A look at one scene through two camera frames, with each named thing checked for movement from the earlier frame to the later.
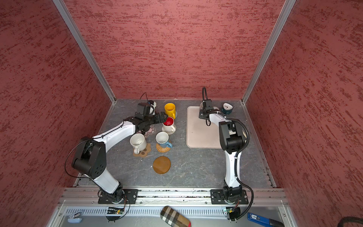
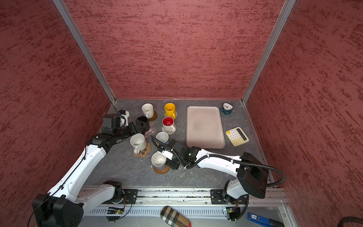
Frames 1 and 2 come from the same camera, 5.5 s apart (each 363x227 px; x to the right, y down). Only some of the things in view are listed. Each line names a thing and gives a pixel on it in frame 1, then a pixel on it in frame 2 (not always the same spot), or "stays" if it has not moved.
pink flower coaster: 151,131 stays
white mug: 138,141 stays
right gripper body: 202,115 -> 176,162
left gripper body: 153,119 -> 126,131
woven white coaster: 168,133 stays
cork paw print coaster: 144,152 stays
